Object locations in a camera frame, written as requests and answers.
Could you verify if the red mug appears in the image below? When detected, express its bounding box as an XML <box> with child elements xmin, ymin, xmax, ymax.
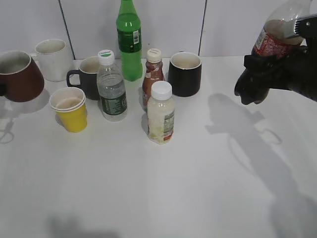
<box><xmin>0</xmin><ymin>51</ymin><xmax>44</xmax><ymax>102</ymax></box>

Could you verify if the white mug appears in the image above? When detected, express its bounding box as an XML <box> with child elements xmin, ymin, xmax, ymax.
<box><xmin>35</xmin><ymin>39</ymin><xmax>74</xmax><ymax>82</ymax></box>

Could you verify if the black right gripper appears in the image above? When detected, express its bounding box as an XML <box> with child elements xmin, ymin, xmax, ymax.
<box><xmin>234</xmin><ymin>14</ymin><xmax>317</xmax><ymax>105</ymax></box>

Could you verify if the black mug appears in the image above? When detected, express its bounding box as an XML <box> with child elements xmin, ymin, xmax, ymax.
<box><xmin>168</xmin><ymin>52</ymin><xmax>202</xmax><ymax>97</ymax></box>

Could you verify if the clear water bottle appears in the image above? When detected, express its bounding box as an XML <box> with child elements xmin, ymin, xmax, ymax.
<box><xmin>97</xmin><ymin>50</ymin><xmax>127</xmax><ymax>122</ymax></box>

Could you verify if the yellow paper cup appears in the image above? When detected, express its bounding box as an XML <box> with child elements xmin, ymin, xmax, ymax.
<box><xmin>49</xmin><ymin>87</ymin><xmax>87</xmax><ymax>133</ymax></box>

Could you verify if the dark grey mug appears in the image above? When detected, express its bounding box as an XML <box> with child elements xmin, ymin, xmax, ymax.
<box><xmin>66</xmin><ymin>56</ymin><xmax>100</xmax><ymax>101</ymax></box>

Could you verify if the white milky drink bottle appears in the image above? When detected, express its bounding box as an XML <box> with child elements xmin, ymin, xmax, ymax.
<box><xmin>147</xmin><ymin>81</ymin><xmax>175</xmax><ymax>144</ymax></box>

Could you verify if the green soda bottle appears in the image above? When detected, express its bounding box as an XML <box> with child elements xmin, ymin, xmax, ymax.
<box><xmin>116</xmin><ymin>0</ymin><xmax>143</xmax><ymax>82</ymax></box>

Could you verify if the cola bottle red label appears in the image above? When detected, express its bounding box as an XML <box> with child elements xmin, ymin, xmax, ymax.
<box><xmin>251</xmin><ymin>0</ymin><xmax>313</xmax><ymax>60</ymax></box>

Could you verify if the brown coffee drink bottle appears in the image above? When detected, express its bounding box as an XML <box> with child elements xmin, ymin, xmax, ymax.
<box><xmin>142</xmin><ymin>48</ymin><xmax>164</xmax><ymax>111</ymax></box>

